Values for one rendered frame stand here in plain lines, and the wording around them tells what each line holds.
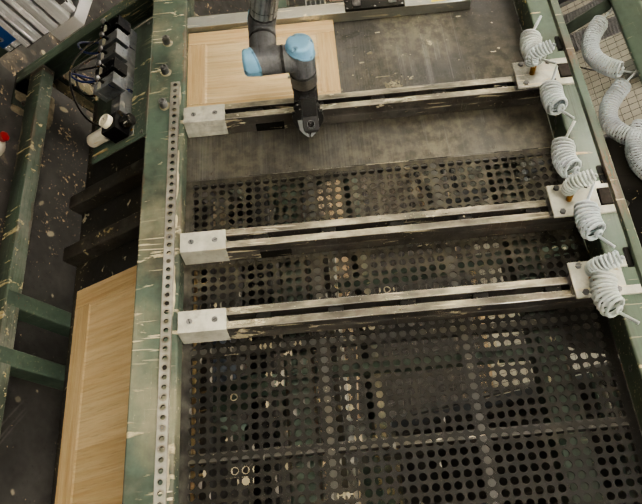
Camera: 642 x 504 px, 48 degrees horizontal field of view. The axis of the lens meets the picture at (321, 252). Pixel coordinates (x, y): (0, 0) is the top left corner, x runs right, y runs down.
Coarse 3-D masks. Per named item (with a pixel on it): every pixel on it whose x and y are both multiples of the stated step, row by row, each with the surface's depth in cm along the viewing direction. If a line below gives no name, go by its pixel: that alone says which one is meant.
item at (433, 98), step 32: (512, 64) 214; (544, 64) 214; (320, 96) 217; (352, 96) 217; (384, 96) 217; (416, 96) 215; (448, 96) 214; (480, 96) 215; (512, 96) 216; (192, 128) 218; (224, 128) 219; (256, 128) 220
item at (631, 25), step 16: (608, 0) 279; (624, 0) 269; (640, 0) 265; (592, 16) 280; (624, 16) 266; (640, 16) 262; (624, 32) 264; (640, 32) 260; (640, 48) 257; (640, 64) 255; (480, 256) 249; (544, 256) 245; (384, 272) 256
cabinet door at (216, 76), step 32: (224, 32) 241; (288, 32) 239; (320, 32) 238; (192, 64) 235; (224, 64) 234; (320, 64) 231; (192, 96) 228; (224, 96) 227; (256, 96) 226; (288, 96) 225
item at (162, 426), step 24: (168, 144) 214; (168, 168) 210; (168, 192) 205; (168, 216) 201; (168, 240) 197; (168, 264) 194; (168, 288) 190; (168, 336) 183; (168, 360) 180; (168, 384) 177; (168, 408) 174; (168, 432) 171
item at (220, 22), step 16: (416, 0) 240; (448, 0) 239; (464, 0) 238; (208, 16) 242; (224, 16) 242; (240, 16) 241; (288, 16) 240; (304, 16) 239; (320, 16) 240; (336, 16) 240; (352, 16) 241; (368, 16) 241; (384, 16) 242; (192, 32) 242
